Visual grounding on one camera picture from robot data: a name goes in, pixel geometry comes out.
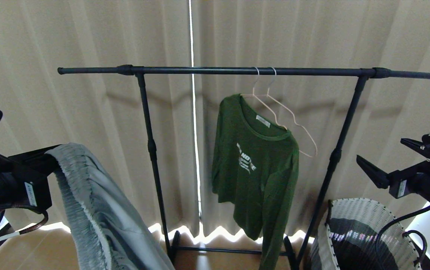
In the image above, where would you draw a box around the black cable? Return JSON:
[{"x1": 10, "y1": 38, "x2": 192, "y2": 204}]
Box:
[{"x1": 376, "y1": 204, "x2": 430, "y2": 270}]

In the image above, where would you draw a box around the green printed shirt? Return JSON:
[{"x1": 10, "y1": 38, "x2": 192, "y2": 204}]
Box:
[{"x1": 211, "y1": 94, "x2": 300, "y2": 270}]

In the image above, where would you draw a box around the pale grey garment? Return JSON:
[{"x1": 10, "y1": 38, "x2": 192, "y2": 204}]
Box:
[{"x1": 45, "y1": 142, "x2": 175, "y2": 270}]

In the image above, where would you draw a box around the black clothes rack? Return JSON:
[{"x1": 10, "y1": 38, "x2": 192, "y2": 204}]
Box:
[{"x1": 57, "y1": 64, "x2": 430, "y2": 270}]

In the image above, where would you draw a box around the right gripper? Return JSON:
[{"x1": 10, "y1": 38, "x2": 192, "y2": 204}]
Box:
[{"x1": 356, "y1": 138, "x2": 430, "y2": 211}]

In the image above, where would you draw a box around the white laundry basket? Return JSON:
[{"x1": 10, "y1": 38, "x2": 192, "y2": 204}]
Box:
[{"x1": 310, "y1": 198, "x2": 428, "y2": 270}]

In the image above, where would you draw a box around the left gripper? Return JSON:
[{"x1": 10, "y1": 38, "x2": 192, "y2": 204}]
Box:
[{"x1": 0, "y1": 148, "x2": 53, "y2": 215}]

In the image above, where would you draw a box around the pink clothes hanger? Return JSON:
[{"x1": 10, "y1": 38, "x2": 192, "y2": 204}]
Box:
[
  {"x1": 253, "y1": 67, "x2": 318, "y2": 158},
  {"x1": 241, "y1": 67, "x2": 287, "y2": 131}
]

